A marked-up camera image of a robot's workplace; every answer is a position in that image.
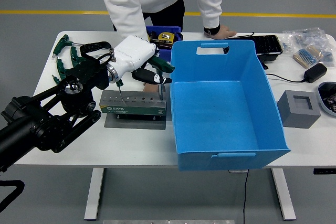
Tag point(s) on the round grey tray with parts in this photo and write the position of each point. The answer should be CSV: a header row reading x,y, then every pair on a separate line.
x,y
329,90

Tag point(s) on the clear bag of blue parts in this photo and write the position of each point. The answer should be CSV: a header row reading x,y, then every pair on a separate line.
x,y
329,56
309,36

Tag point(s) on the grey green hex key holder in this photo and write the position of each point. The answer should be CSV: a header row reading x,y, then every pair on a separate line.
x,y
131,109

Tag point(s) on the person's right hand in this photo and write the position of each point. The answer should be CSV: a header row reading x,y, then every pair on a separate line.
x,y
151,89

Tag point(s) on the beige component strip pack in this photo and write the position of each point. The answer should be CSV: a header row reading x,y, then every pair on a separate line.
x,y
308,56

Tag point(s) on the grey cube with recess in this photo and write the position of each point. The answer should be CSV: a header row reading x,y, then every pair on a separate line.
x,y
288,113

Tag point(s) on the light blue plastic box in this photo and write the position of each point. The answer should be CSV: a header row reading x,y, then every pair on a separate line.
x,y
215,113

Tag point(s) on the black power adapter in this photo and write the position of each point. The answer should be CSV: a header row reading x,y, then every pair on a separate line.
x,y
315,73

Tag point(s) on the person's left forearm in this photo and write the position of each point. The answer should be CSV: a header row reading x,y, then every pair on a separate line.
x,y
210,11

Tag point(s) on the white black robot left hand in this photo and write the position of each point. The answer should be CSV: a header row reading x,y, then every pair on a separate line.
x,y
134,51

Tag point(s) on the black smartwatch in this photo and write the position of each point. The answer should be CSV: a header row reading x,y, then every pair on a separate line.
x,y
212,30

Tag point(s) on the black table control panel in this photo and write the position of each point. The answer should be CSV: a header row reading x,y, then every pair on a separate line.
x,y
324,171

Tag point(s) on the person's right forearm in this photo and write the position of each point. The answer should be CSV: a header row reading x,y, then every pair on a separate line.
x,y
126,22

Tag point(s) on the white table leg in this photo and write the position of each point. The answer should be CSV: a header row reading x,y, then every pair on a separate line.
x,y
284,195
93,195

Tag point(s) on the black flat case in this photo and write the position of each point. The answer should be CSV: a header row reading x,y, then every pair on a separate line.
x,y
270,45

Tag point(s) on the person's left hand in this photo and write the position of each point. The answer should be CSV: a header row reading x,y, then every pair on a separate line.
x,y
225,32

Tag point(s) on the black round part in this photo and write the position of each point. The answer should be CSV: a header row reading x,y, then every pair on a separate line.
x,y
152,36

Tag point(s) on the dark blue plastic bin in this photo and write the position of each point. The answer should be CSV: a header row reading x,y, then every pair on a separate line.
x,y
162,28

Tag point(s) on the yellow tape measure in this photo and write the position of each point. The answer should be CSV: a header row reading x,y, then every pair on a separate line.
x,y
166,37

